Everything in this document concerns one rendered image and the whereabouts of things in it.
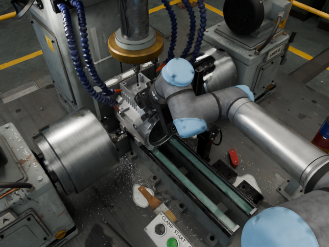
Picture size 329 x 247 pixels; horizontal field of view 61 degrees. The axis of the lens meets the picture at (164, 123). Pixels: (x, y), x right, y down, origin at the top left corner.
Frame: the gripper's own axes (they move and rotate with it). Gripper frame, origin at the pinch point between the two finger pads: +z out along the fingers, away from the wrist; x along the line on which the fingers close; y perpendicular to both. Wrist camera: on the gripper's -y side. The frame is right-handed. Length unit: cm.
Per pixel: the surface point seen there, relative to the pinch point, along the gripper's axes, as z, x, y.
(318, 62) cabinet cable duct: 106, -250, -29
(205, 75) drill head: -4.0, -29.5, 2.6
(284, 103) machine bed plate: 18, -79, -28
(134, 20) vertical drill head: -24.5, -3.5, 23.7
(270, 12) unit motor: -15, -67, 10
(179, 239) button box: -17.6, 18.8, -33.6
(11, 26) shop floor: 255, -26, 221
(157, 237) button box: -13.9, 22.6, -30.4
